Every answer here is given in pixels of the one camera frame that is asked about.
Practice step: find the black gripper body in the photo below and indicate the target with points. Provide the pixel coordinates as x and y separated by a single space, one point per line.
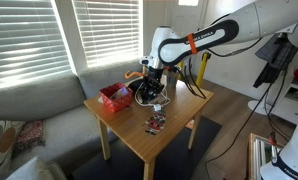
154 78

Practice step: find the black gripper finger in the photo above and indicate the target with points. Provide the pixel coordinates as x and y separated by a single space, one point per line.
159 89
147 95

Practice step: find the white Franka robot base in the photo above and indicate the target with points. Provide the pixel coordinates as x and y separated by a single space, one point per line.
292 156

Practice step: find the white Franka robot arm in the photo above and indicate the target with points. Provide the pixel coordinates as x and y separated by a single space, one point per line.
255 20

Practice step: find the silver metal cup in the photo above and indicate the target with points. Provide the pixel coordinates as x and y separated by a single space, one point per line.
171 80

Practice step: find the black oval zip case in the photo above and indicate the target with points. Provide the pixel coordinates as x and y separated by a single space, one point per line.
135 86

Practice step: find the white charger plug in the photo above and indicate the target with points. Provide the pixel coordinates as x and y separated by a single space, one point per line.
157 107

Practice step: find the red woven basket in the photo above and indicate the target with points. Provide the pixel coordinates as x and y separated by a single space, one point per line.
117 96

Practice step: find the light wooden side table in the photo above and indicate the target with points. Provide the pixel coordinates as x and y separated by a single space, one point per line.
135 126

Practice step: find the orange printed paper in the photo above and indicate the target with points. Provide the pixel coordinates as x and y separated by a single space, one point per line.
190 124

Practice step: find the narrow white window blind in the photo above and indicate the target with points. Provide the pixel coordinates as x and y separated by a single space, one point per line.
109 30

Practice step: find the white entrance door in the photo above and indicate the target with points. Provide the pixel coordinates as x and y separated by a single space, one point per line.
185 16

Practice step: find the dark blue floor rug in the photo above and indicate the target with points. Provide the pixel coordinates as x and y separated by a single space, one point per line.
175 160

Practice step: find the white round stand base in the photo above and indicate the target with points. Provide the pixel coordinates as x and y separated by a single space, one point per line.
259 108

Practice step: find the grey sofa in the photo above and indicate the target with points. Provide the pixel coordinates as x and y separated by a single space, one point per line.
39 96

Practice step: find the black hanging garment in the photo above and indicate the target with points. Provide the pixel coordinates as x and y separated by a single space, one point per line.
275 56

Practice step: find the red patterned cloth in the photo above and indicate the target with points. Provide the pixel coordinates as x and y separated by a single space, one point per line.
29 135

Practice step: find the wide white window blind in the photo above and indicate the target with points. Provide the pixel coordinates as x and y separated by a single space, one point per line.
25 40

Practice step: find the white cushion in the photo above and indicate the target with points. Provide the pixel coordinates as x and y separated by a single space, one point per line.
35 170

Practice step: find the white shelf unit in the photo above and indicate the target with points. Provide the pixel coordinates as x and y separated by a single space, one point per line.
294 100

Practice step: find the brown circle patterned cushion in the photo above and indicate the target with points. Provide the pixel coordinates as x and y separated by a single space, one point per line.
0 143

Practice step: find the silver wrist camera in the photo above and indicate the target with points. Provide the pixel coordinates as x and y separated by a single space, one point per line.
145 61

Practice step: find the yellow post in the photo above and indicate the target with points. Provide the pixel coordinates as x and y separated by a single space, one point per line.
203 68
180 68

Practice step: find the wooden box frame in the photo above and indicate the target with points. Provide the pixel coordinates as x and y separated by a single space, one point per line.
257 156

